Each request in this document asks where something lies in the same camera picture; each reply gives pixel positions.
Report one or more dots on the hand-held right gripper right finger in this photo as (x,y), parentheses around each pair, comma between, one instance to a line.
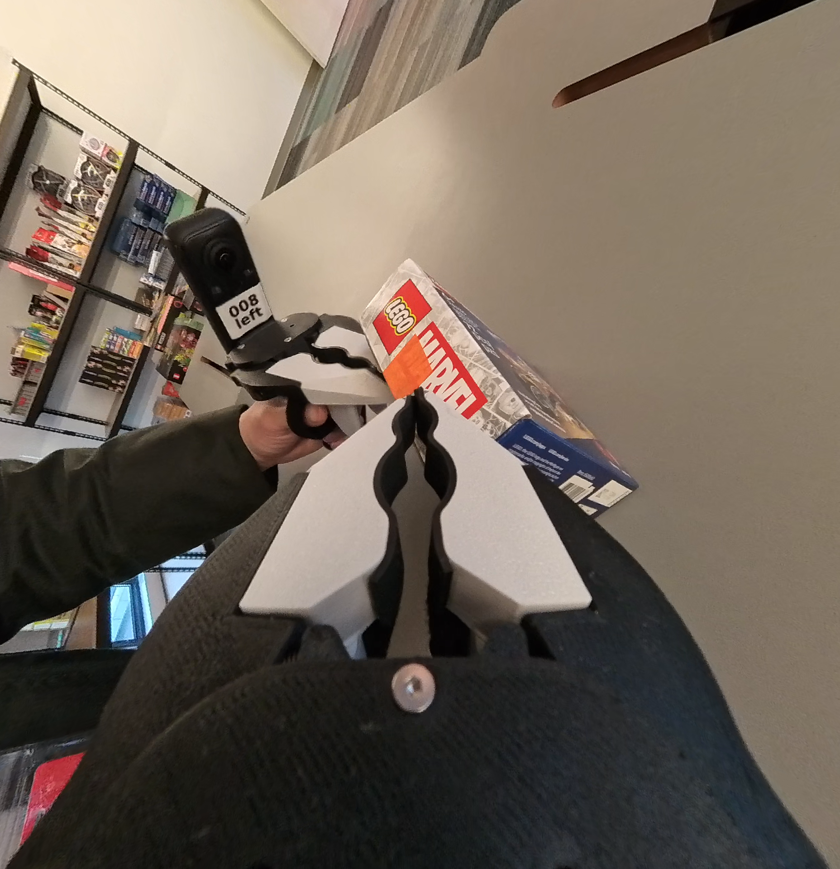
(515,536)

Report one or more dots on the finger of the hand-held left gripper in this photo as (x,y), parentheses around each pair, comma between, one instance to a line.
(338,385)
(345,341)

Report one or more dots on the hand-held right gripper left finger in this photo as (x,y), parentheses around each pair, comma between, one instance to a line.
(311,536)

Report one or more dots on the orange tape piece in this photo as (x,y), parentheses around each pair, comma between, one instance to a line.
(406,370)

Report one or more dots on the blue grey superhero lego box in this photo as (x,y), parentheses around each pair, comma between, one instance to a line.
(501,380)

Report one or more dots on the shelved stack of toy boxes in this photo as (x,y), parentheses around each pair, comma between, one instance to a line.
(87,183)

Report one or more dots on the person's black jacket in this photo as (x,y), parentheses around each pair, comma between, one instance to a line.
(40,699)

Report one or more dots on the black metal shelf rack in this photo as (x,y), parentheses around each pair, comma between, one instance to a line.
(26,95)

